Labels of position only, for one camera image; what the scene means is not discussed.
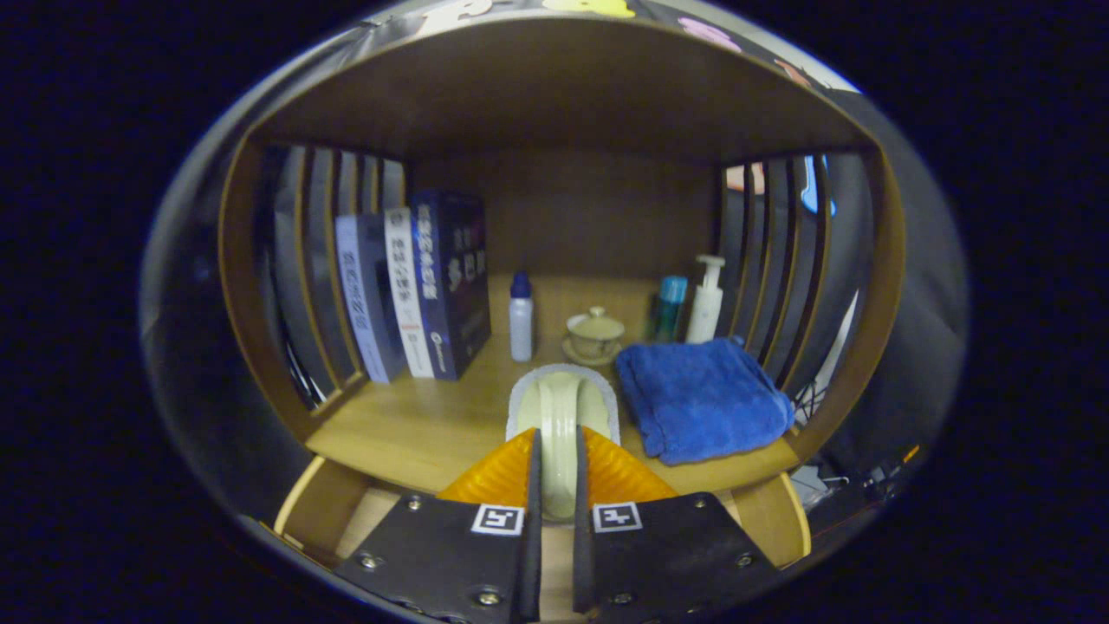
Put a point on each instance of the light blue book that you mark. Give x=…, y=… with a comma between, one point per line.
x=359, y=303

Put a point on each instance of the wooden countertop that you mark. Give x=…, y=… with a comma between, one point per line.
x=433, y=425

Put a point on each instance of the white bottle with blue cap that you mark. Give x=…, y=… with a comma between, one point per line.
x=521, y=325

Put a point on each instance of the dark blue book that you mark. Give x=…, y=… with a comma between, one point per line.
x=459, y=286

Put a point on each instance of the pale green and white dish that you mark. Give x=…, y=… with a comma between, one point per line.
x=559, y=416

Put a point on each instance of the white pump bottle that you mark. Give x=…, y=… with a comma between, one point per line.
x=704, y=308

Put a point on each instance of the folded blue towel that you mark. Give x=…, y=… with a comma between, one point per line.
x=702, y=399

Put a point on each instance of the wooden drawer with black knob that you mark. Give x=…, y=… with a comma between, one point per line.
x=346, y=511

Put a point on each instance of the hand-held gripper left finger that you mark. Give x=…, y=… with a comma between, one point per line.
x=532, y=555

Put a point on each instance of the teal bottle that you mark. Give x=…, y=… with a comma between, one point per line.
x=669, y=308

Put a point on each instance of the white book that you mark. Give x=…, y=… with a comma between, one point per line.
x=407, y=295

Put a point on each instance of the beige lidded tea cup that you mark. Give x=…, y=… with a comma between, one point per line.
x=594, y=336

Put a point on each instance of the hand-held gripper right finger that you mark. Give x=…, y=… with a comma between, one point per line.
x=582, y=555

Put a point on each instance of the wooden cabinet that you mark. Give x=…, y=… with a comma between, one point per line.
x=563, y=95

